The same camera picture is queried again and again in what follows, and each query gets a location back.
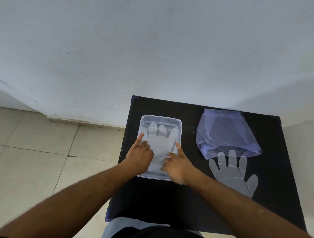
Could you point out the person's right hand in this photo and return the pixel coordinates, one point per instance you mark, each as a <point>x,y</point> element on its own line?
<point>180,170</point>

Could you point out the person's left hand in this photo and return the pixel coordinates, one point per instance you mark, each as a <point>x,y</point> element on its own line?
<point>137,159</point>

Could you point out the clear disposable plastic glove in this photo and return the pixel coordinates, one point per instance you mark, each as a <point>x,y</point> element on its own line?
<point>160,144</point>
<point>231,174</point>

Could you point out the person's right forearm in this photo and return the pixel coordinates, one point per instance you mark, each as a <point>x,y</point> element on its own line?
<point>240,210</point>

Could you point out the person's left forearm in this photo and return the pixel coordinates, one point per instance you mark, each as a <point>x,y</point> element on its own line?
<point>73,196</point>

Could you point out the clear plastic tray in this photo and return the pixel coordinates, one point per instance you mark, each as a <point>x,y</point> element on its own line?
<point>160,120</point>

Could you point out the translucent blue plastic bag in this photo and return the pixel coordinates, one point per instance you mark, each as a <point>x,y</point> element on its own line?
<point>225,132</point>

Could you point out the black shirt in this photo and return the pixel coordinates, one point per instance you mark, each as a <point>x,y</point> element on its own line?
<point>157,233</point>

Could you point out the light blue trousers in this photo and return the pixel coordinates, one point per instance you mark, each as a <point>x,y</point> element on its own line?
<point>117,225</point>

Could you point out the black table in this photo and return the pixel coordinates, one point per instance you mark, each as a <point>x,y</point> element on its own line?
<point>274,166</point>

